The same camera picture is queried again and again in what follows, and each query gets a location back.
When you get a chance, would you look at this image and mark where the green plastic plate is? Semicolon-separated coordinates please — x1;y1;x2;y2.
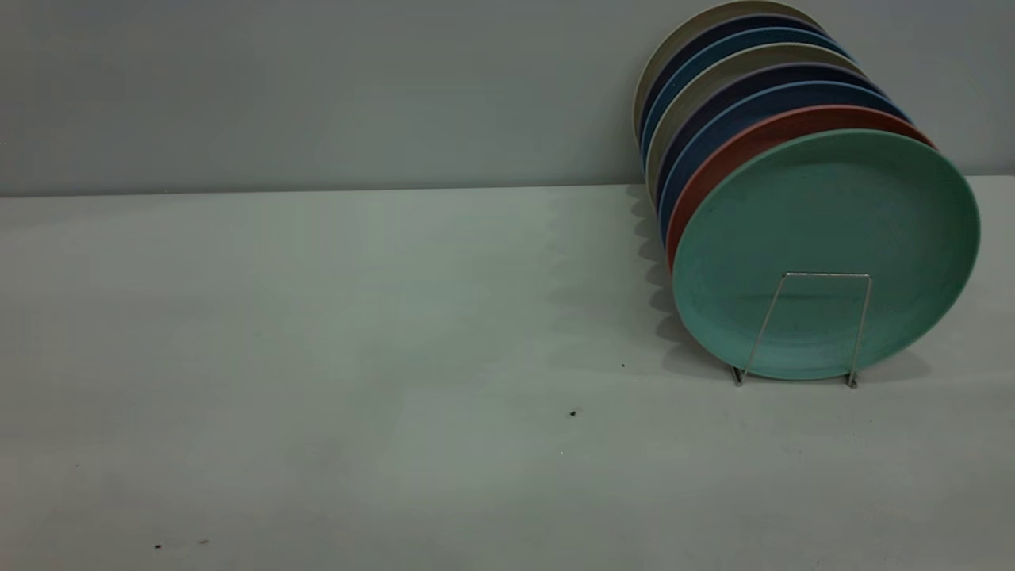
672;129;982;381

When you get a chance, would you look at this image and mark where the beige plastic plate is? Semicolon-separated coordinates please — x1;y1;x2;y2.
644;44;865;207
632;0;825;144

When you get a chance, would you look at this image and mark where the dark purple plastic plate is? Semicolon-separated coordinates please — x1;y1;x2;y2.
654;63;885;215

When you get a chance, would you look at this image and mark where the pink plastic plate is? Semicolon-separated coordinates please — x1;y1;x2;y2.
666;105;936;274

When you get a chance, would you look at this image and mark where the teal blue plastic plate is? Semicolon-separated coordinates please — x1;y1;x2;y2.
639;28;853;171

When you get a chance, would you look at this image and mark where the dark navy plastic plate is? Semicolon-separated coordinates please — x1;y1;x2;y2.
637;13;833;151

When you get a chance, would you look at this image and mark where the silver wire plate rack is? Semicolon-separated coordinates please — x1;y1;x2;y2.
730;272;873;388

